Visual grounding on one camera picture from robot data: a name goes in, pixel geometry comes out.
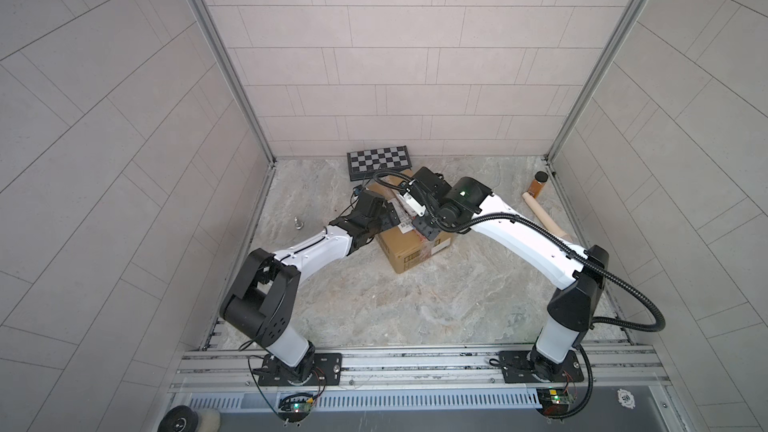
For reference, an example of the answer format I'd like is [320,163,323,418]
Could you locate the brown cardboard express box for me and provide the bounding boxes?
[368,181,454,274]

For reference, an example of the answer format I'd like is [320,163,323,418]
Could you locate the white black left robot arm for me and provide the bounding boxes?
[219,190,399,383]

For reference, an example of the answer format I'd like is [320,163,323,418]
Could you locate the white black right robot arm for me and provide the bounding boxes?
[401,167,607,382]

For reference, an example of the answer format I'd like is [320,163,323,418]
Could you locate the black white chessboard case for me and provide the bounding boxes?
[347,146,412,182]

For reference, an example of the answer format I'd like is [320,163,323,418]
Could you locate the brown spice jar black lid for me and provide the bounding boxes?
[527,171,549,199]

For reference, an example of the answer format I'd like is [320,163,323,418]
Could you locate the wooden rolling pin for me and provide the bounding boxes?
[522,192,573,242]

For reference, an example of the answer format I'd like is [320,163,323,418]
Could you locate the left green circuit board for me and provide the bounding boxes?
[279,393,317,414]

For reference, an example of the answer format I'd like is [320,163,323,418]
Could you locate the green circuit board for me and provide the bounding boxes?
[279,393,317,414]
[536,388,572,417]

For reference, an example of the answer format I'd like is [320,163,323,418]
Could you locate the right green circuit board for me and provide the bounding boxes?
[536,388,572,417]

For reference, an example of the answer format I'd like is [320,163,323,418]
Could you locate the white round sticker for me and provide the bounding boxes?
[617,388,636,410]

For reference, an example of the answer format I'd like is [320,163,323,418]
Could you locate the black wheel roller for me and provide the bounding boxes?
[156,405,201,432]

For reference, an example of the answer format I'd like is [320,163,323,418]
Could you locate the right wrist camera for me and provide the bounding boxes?
[401,192,427,217]

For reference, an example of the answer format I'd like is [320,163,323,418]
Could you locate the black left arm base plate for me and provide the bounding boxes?
[252,353,343,387]

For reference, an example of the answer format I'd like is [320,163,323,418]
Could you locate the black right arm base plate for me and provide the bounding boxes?
[495,349,585,384]

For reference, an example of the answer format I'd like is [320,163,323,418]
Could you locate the black corrugated cable conduit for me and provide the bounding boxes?
[371,169,667,334]

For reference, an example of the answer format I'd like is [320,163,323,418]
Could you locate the aluminium mounting rail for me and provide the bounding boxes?
[169,342,670,393]

